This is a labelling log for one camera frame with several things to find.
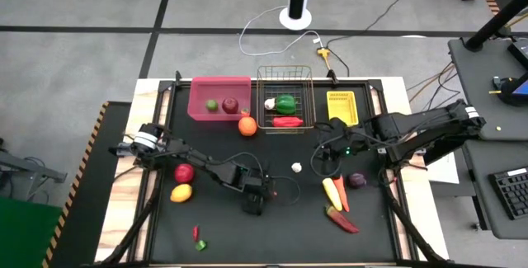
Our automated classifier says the purple onion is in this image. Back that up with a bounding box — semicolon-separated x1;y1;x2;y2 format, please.
346;172;368;190

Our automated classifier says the green floor mat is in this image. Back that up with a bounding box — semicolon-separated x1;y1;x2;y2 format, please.
0;196;63;268

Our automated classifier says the dark red apple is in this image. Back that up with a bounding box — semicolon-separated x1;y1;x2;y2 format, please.
221;96;240;115

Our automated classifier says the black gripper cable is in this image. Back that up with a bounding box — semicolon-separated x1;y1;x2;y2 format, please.
309;134;331;178
208;151;303;208

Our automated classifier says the white floor cable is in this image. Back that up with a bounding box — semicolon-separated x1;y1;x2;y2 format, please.
238;5;325;58

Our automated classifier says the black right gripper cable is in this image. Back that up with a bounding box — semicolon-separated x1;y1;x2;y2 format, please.
309;134;331;178

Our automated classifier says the black desk pole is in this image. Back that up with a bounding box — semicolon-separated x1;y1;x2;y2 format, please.
464;0;528;53

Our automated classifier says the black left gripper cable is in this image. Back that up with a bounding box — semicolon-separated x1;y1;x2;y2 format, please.
208;151;303;208

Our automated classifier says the green bell pepper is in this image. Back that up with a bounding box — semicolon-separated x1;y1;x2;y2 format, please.
275;93;299;115

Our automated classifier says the black laptop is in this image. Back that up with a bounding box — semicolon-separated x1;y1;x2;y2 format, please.
506;39;528;71

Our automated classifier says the hazard-striped black floor mat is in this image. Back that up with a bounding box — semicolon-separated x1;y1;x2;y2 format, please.
40;101;133;268

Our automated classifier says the long bright red pepper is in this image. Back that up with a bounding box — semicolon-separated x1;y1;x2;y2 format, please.
271;115;305;129

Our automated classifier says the yellow power plug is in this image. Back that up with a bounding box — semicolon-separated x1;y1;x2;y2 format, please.
316;46;332;70

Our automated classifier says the blue lit screen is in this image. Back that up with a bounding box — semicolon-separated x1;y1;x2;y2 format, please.
511;72;528;96

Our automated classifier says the yellow plastic basket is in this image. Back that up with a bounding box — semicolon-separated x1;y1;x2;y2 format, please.
326;90;360;128

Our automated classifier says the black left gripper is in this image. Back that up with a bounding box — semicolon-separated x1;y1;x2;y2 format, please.
233;161;276;217

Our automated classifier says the large red tomato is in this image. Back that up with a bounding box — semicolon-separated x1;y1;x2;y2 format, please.
173;162;196;185

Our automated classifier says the white paper sheet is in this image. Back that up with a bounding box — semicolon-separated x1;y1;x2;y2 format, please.
427;152;461;186

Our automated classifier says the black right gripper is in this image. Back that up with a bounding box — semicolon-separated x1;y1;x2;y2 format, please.
314;117;364;162

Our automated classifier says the black keyboard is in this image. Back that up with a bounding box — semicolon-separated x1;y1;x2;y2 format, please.
488;167;528;221

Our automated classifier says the yellow corn cob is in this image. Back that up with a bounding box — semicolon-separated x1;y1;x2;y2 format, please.
322;176;344;212

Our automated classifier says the orange fruit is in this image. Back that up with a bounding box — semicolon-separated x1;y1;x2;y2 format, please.
238;115;258;138

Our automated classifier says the grey metal stand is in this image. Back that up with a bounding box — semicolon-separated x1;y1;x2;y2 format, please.
0;138;68;201

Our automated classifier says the yellow lemon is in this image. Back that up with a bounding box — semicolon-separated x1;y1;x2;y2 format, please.
169;183;194;204

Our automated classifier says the orange carrot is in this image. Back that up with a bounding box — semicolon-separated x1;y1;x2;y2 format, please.
332;175;351;214

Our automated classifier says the long black floor cable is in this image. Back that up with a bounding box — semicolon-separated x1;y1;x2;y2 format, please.
325;0;433;49

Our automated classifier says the pink plastic basket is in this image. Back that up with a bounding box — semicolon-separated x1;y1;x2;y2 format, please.
186;75;252;122

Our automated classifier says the grey desk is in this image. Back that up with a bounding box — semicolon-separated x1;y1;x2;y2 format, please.
447;36;528;142
461;138;528;240

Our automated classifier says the black desk device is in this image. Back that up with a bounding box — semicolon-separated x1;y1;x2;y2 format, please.
490;73;528;108

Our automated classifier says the black metal table frame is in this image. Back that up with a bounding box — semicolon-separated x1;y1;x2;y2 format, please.
97;78;449;268

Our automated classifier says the long dark red pepper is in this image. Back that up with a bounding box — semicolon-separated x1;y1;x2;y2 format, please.
324;205;361;235

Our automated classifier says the metal wire basket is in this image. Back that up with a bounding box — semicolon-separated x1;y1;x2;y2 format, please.
256;64;318;135

